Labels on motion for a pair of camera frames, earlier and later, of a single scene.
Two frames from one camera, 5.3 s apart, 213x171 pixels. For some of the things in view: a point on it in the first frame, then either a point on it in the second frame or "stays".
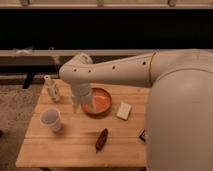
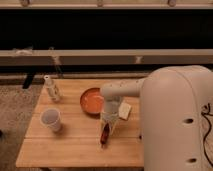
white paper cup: (51, 117) stays
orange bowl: (102, 102) stays
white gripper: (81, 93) → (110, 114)
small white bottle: (51, 90) stays
